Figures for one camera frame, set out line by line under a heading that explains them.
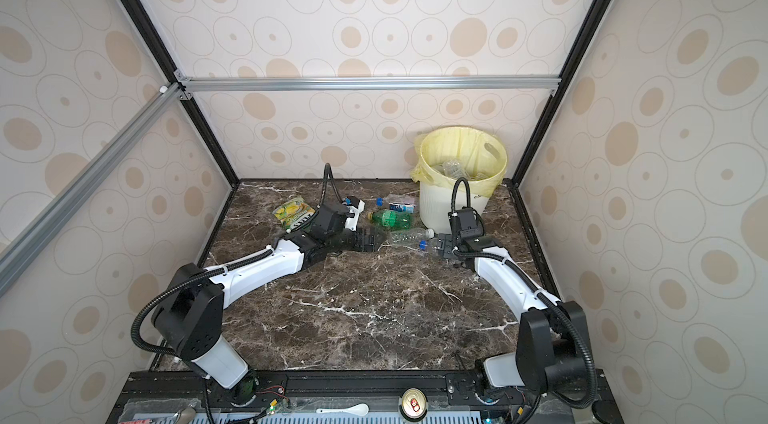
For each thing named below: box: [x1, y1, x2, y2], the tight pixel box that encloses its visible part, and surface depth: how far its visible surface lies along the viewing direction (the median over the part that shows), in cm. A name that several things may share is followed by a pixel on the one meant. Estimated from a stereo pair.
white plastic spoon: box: [316, 403, 370, 416], surface depth 72 cm
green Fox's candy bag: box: [272, 197, 316, 230], surface depth 108 cm
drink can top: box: [398, 386, 429, 423], surface depth 64 cm
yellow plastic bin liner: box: [411, 126, 508, 197], surface depth 99 cm
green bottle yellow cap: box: [367, 209, 414, 230], surface depth 105 cm
